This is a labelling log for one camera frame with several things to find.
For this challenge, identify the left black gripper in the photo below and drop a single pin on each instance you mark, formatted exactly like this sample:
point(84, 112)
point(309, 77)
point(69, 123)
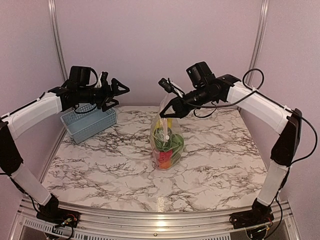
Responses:
point(107, 94)

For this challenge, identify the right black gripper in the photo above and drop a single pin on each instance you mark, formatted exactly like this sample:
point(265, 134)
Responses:
point(182, 109)

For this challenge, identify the clear zip top bag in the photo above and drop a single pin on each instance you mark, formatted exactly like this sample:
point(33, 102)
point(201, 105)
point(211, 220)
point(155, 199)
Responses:
point(161, 122)

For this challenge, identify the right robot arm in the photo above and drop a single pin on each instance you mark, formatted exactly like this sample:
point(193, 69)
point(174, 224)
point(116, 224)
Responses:
point(229, 91)

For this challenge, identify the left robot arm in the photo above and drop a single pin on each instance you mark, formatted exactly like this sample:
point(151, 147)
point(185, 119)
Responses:
point(74, 91)

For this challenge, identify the fake yellow banana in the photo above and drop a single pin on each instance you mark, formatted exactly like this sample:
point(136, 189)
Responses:
point(169, 122)

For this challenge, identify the fake green lettuce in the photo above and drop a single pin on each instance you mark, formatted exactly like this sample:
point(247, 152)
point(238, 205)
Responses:
point(162, 141)

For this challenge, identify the fake red food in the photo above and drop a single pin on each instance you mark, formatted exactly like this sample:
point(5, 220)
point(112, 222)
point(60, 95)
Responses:
point(163, 156)

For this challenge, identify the fake orange fruit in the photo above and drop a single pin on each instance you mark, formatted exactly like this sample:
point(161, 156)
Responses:
point(165, 164)

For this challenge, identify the blue plastic basket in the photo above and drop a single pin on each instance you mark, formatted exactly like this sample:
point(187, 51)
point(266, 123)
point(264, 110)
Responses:
point(87, 121)

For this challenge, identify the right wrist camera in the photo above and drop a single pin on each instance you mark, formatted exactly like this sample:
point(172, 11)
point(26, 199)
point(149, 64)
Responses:
point(170, 87)

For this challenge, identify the left aluminium corner post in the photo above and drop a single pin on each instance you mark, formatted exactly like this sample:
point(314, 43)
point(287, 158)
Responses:
point(56, 38)

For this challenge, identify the aluminium corner post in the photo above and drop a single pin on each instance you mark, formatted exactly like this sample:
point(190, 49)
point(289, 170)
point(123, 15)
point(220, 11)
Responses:
point(260, 33)
point(56, 38)

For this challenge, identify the aluminium front frame rail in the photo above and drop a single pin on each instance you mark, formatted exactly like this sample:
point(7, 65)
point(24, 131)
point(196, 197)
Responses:
point(107, 224)

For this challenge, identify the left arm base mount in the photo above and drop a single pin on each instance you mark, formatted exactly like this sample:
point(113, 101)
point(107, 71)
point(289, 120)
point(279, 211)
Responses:
point(63, 217)

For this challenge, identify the right aluminium corner post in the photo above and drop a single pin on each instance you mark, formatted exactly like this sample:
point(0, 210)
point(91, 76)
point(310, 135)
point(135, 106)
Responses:
point(260, 33)

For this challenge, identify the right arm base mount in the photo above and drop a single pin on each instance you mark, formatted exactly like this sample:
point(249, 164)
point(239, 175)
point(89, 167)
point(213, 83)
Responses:
point(250, 218)

